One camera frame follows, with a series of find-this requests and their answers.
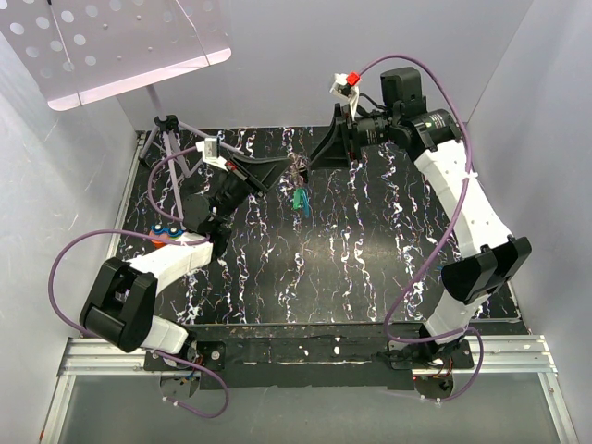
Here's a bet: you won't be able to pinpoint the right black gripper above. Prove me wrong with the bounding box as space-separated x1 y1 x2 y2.
309 103 399 171

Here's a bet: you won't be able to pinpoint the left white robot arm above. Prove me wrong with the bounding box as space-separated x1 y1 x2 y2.
80 154 292 370

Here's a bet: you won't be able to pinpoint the colourful toy blocks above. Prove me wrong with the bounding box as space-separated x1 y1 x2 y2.
149 224 184 249

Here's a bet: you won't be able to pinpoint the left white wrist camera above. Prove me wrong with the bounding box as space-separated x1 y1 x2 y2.
195 137 227 170

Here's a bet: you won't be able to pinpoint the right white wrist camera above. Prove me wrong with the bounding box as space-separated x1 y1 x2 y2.
329 71 361 117

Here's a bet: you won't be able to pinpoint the green key tag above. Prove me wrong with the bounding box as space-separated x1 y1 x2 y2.
292 188 307 210

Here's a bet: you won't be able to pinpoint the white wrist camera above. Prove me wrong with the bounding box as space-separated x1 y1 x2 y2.
195 137 227 170
329 71 361 117

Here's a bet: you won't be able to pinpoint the perforated music stand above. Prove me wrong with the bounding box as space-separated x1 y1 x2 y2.
0 0 246 223

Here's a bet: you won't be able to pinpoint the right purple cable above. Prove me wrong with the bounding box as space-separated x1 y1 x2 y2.
358 54 486 402

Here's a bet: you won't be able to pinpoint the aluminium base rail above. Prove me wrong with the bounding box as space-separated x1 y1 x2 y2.
39 131 579 444

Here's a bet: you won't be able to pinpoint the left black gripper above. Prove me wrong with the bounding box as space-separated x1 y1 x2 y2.
213 153 293 228

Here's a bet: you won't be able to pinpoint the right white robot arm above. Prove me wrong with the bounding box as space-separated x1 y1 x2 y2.
309 67 532 368

